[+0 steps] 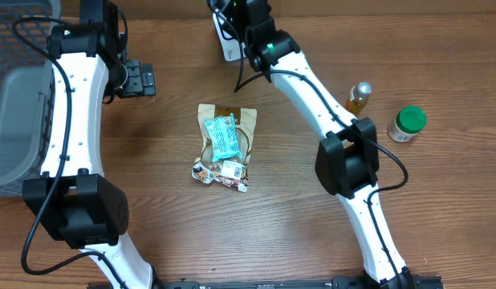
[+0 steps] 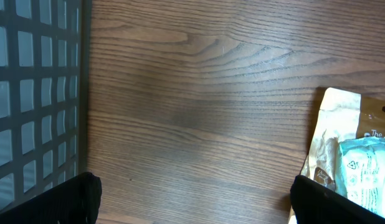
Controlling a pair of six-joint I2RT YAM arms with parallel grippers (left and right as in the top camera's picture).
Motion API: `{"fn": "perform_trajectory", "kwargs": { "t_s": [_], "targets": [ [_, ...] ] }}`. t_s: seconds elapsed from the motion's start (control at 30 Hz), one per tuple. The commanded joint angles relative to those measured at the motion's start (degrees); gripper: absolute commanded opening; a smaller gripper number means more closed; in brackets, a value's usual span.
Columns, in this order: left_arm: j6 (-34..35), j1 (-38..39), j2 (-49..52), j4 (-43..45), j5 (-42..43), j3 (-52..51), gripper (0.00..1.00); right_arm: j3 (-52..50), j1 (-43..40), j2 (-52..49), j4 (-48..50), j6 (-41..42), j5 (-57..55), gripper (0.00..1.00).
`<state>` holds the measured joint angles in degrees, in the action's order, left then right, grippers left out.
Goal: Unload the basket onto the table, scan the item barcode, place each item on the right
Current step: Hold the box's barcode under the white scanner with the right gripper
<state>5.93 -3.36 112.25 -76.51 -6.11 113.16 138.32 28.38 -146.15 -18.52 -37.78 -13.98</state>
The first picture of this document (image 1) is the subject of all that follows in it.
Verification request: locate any brown Pantree snack packet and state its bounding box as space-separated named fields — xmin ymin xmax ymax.
xmin=195 ymin=104 xmax=257 ymax=165

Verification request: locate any teal white snack packet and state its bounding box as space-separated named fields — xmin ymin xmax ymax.
xmin=204 ymin=113 xmax=242 ymax=162

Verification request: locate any clear plastic container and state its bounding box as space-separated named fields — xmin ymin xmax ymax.
xmin=345 ymin=82 xmax=372 ymax=116

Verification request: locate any brown white snack wrapper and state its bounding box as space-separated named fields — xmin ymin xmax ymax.
xmin=191 ymin=157 xmax=249 ymax=193

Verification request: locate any green lid spice jar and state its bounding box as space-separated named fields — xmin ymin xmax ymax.
xmin=387 ymin=106 xmax=428 ymax=143

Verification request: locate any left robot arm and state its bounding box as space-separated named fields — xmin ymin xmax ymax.
xmin=22 ymin=1 xmax=158 ymax=288

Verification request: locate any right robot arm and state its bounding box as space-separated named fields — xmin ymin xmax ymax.
xmin=206 ymin=0 xmax=416 ymax=288

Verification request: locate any white barcode scanner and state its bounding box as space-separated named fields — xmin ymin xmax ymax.
xmin=212 ymin=14 xmax=246 ymax=62

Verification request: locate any grey plastic mesh basket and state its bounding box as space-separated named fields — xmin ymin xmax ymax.
xmin=0 ymin=0 xmax=61 ymax=197

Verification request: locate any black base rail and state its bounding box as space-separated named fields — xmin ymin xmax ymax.
xmin=87 ymin=275 xmax=445 ymax=289

